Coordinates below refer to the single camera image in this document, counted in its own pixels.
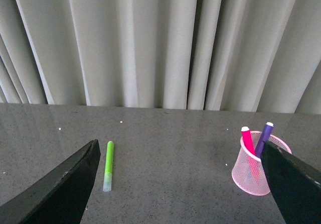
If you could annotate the purple marker pen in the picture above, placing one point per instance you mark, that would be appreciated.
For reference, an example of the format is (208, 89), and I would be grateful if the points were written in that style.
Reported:
(265, 134)

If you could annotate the black foreground panel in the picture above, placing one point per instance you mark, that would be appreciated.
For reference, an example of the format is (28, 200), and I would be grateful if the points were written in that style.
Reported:
(294, 184)
(61, 195)

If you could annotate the black left foreground panel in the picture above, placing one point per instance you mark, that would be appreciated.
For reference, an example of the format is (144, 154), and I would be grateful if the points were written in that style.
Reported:
(61, 195)

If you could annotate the pink mesh cup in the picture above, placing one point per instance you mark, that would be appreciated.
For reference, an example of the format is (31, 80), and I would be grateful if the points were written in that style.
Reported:
(248, 173)

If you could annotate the pink marker pen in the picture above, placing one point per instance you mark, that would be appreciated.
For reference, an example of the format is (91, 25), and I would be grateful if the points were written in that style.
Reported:
(248, 143)

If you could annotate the green marker pen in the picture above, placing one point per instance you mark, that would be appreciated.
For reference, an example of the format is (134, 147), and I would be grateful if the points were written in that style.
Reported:
(107, 182)

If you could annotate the grey pleated curtain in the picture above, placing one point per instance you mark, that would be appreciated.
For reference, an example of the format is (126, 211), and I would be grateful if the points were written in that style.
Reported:
(241, 55)

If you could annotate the black right foreground panel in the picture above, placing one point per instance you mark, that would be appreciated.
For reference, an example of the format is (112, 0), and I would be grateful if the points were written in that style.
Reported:
(294, 184)

